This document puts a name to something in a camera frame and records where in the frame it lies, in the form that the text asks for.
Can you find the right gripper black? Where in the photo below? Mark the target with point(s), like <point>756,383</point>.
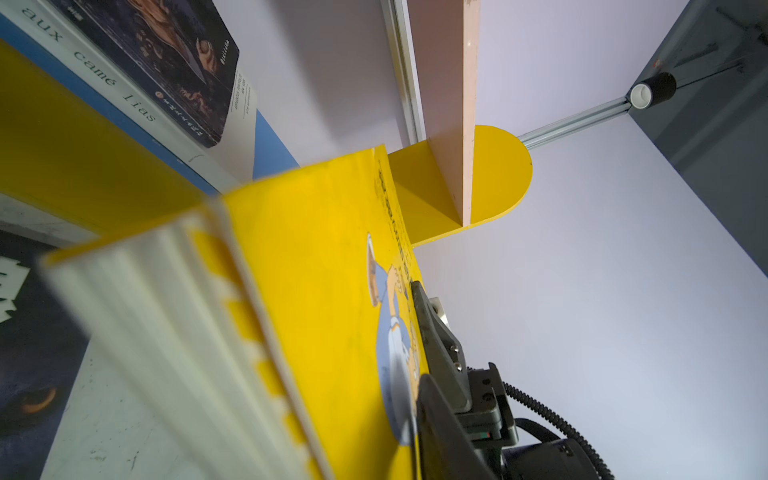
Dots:
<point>475,396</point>

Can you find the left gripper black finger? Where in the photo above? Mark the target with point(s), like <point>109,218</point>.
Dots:
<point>444,450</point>

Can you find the yellow cartoon cover book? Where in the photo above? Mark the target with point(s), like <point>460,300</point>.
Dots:
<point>272,328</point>

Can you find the white portfolio book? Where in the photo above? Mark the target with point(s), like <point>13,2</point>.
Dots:
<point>225,166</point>

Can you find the dark purple portrait book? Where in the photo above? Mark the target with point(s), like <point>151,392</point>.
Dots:
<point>180,53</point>

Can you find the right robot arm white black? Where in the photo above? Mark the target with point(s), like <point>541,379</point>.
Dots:
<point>548,446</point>

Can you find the black wolf cover book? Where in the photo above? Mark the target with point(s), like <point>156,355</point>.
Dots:
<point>41,353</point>

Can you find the yellow bookshelf pink blue shelves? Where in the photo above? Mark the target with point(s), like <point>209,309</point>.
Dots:
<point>325,87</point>

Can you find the overhead camera black white cylinder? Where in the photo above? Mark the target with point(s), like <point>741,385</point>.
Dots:
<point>652,91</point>

